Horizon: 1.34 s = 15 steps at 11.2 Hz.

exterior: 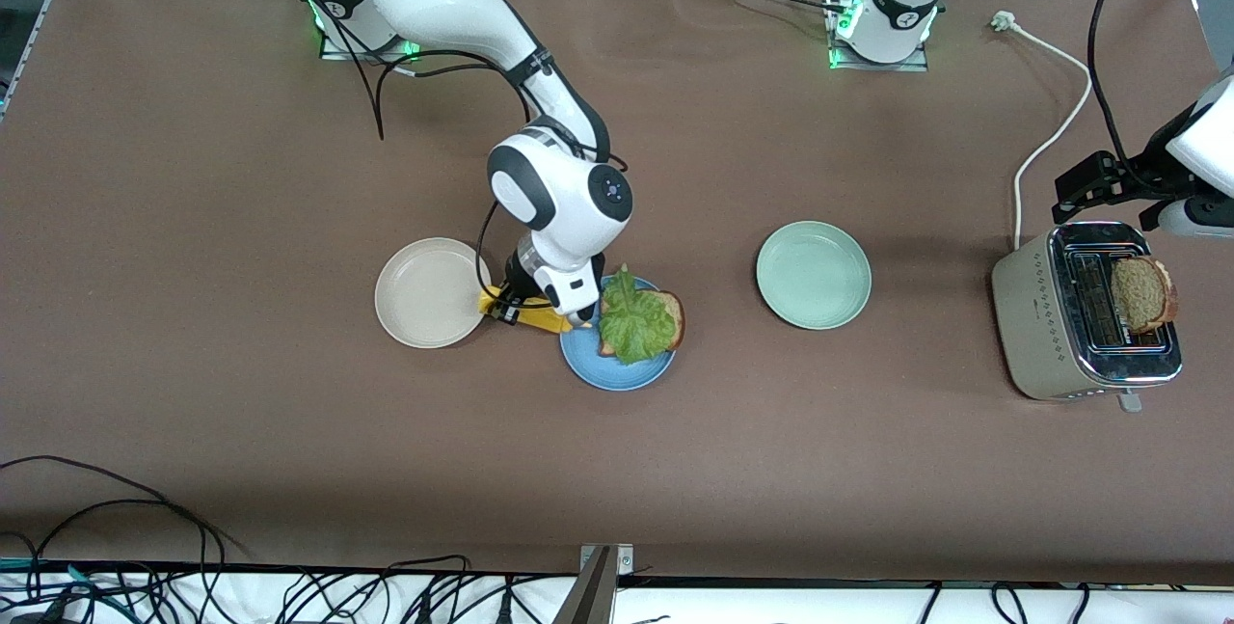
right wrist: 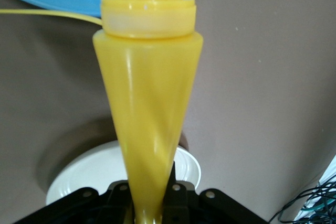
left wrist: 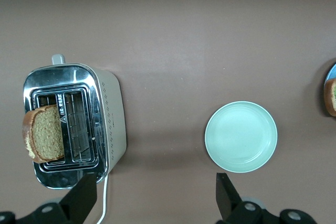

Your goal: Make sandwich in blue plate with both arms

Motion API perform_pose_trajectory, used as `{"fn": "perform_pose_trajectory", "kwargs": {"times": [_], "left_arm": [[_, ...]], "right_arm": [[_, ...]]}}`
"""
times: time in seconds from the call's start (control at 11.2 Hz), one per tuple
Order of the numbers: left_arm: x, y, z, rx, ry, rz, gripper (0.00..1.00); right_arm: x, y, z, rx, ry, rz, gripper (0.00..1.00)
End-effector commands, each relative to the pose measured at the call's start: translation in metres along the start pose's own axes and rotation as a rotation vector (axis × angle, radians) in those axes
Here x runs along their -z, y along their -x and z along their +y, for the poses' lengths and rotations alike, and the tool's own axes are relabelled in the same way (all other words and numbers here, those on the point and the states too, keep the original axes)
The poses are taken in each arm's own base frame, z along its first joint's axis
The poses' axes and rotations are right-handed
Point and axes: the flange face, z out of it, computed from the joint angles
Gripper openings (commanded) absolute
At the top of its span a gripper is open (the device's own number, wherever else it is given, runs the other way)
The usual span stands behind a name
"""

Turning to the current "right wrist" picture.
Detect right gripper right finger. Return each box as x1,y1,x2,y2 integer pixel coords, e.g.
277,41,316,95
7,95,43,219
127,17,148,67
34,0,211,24
160,165,266,224

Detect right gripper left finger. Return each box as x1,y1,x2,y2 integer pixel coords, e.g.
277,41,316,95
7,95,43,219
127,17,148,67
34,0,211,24
12,180,137,224

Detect yellow mustard squeeze bottle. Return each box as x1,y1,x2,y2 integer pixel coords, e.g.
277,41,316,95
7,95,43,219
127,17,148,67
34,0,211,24
0,0,204,224

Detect beige plate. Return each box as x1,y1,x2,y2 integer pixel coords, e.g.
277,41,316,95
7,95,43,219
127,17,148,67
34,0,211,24
46,141,202,206

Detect tangled black floor cables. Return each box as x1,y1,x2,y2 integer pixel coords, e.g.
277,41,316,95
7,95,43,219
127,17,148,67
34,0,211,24
267,179,336,224

